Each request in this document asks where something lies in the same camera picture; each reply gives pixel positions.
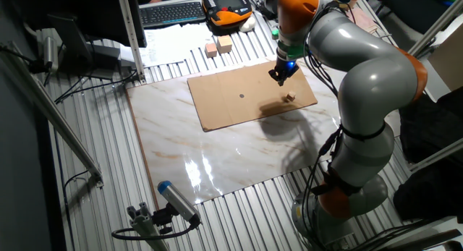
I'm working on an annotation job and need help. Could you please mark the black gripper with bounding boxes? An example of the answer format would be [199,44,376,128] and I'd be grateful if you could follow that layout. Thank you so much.
[268,58,300,88]

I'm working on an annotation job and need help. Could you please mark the brown cardboard sheet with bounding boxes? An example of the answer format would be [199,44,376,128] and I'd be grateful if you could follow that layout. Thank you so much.
[187,57,318,132]

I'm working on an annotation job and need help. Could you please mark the large light wooden cube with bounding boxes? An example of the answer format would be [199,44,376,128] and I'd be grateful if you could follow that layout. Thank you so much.
[216,35,234,55]

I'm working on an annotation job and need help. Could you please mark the black filament spool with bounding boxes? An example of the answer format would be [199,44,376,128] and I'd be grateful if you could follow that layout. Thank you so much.
[262,0,279,19]

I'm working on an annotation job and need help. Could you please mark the pinkish wooden cube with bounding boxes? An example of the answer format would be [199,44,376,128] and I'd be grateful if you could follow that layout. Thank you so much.
[204,42,218,59]

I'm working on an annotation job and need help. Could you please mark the orange and black teach pendant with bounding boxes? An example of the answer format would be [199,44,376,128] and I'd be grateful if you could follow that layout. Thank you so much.
[201,0,253,37]

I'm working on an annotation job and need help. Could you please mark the marble pattern board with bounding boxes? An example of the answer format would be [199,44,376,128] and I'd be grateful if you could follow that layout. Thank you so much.
[125,54,402,208]

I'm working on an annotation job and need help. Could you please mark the pink cloth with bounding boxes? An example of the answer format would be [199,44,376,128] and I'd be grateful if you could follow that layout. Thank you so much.
[349,7,379,35]

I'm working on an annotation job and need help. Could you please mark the white paper sheet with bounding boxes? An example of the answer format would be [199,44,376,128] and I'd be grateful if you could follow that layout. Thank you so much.
[119,22,218,67]

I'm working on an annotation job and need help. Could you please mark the black keyboard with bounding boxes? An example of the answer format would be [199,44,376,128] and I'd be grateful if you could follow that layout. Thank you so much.
[139,1,207,30]

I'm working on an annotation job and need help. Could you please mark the black monitor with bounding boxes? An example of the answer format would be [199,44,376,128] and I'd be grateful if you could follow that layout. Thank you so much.
[10,0,148,49]

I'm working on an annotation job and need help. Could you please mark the short aluminium profile stub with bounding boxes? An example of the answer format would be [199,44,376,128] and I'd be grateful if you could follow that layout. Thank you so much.
[126,202,171,251]

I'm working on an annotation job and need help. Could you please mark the black monitor stand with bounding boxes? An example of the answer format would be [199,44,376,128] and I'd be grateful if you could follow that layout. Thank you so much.
[46,14,124,81]

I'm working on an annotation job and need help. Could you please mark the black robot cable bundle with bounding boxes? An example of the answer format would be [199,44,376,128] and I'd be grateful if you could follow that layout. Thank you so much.
[302,3,362,250]

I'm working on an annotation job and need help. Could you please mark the black strap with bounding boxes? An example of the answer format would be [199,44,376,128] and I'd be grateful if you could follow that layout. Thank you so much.
[339,121,387,142]

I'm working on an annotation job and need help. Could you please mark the black table cables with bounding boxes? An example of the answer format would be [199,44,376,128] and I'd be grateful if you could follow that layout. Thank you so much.
[54,69,139,104]

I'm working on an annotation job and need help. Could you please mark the aluminium profile post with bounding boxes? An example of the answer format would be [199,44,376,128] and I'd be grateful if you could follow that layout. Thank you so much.
[116,0,146,84]

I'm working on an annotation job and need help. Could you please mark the grey camera with blue cap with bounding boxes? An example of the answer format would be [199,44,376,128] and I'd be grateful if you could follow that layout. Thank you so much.
[157,180,202,226]

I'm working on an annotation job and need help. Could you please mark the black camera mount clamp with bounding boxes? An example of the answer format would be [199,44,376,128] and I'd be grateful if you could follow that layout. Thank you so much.
[151,203,175,236]

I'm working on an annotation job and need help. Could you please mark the black floor cables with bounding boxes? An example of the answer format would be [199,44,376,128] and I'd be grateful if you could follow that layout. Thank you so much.
[347,218,441,251]

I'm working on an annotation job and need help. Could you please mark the black camera cable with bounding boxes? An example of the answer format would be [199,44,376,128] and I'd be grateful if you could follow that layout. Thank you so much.
[111,216,202,242]

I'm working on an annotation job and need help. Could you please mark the silver cylindrical camera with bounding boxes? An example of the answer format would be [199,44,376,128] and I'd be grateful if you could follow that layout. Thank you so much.
[28,35,59,74]

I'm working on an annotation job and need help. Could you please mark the thin black cable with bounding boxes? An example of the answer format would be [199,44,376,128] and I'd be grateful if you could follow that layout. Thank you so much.
[63,169,90,251]

